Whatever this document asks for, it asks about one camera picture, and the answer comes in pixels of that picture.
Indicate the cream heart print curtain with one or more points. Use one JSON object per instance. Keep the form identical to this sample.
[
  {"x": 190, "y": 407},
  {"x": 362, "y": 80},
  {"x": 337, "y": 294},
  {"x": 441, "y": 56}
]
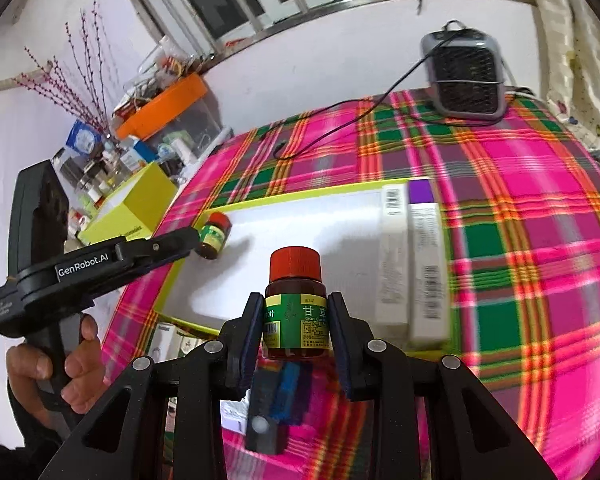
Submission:
[{"x": 580, "y": 70}]

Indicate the blue and white carton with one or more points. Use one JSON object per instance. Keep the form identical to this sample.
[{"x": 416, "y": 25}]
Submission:
[{"x": 137, "y": 155}]

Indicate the white side shelf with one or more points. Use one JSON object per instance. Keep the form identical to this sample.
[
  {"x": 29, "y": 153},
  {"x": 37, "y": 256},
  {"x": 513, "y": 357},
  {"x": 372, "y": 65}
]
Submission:
[{"x": 215, "y": 142}]

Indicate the black rectangular device round button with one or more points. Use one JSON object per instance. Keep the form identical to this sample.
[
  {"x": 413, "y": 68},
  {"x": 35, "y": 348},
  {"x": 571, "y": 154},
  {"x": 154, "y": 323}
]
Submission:
[{"x": 262, "y": 425}]

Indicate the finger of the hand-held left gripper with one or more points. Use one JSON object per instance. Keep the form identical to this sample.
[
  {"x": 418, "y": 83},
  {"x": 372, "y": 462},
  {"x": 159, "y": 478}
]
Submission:
[{"x": 170, "y": 247}]

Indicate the large white carton black drawing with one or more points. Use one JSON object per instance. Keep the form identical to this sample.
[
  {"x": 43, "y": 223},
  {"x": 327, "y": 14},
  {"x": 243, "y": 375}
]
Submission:
[{"x": 164, "y": 342}]

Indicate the yellow-green shallow box tray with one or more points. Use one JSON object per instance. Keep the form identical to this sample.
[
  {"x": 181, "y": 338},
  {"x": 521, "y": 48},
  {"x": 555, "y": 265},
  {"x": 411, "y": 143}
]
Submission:
[{"x": 305, "y": 225}]

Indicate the row of small cosmetic bottles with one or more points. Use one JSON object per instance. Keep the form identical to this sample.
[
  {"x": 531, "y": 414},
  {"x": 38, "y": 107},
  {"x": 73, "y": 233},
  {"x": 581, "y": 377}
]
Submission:
[{"x": 95, "y": 192}]

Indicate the lavender cosmetic tube barcode label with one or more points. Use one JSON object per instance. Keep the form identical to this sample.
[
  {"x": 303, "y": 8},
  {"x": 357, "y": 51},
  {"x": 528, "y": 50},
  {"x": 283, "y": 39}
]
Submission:
[{"x": 234, "y": 417}]

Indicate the plaid cloth covered desktop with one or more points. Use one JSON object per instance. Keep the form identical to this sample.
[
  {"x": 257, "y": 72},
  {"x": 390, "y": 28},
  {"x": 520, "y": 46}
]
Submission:
[{"x": 520, "y": 260}]

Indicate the white wall pipe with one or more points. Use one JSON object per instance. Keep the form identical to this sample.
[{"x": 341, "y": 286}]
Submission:
[{"x": 10, "y": 82}]

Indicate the metal window grille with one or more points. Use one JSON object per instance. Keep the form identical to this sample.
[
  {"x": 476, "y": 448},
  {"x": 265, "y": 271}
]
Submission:
[{"x": 330, "y": 2}]

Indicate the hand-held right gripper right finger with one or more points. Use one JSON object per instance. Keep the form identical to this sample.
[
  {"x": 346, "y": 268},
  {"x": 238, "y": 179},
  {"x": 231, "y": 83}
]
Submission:
[{"x": 341, "y": 340}]

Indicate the blue plastic stamp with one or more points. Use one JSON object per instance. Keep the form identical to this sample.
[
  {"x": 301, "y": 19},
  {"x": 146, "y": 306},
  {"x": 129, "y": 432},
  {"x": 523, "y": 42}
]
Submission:
[{"x": 287, "y": 390}]

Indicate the person's left hand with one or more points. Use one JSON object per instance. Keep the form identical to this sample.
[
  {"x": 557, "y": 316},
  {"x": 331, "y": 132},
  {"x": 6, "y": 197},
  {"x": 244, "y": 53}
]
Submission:
[{"x": 87, "y": 360}]

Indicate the pink blossom branches in vase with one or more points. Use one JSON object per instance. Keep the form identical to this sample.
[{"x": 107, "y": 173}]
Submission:
[{"x": 100, "y": 122}]

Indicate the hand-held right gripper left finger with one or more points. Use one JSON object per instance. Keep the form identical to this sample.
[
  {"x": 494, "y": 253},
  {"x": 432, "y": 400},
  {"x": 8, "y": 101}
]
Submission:
[{"x": 250, "y": 340}]

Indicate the clear storage bin orange lid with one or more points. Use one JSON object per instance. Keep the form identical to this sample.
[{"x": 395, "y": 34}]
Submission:
[{"x": 165, "y": 102}]

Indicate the slim white carton purple end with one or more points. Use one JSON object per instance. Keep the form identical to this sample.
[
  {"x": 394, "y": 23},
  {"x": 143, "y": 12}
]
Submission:
[{"x": 427, "y": 270}]

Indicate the grey desktop fan heater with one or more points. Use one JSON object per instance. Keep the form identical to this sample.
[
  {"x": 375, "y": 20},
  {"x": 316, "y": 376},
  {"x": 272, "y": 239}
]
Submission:
[{"x": 465, "y": 80}]

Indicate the yellow-green cardboard box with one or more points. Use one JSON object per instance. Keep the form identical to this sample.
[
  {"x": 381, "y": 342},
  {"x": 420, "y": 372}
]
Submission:
[{"x": 140, "y": 200}]

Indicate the pile of assorted clutter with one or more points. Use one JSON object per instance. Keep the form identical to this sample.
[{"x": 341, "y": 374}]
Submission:
[{"x": 145, "y": 85}]

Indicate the glass jar dark contents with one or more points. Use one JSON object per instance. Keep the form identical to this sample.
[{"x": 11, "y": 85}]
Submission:
[{"x": 72, "y": 170}]

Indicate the brown medicine bottle red cap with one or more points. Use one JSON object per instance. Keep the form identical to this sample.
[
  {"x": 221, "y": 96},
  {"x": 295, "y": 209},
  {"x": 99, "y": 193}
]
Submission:
[
  {"x": 295, "y": 305},
  {"x": 212, "y": 237}
]

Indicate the blue and white box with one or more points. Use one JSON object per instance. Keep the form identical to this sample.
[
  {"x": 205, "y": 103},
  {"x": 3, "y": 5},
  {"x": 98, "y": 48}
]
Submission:
[{"x": 82, "y": 139}]

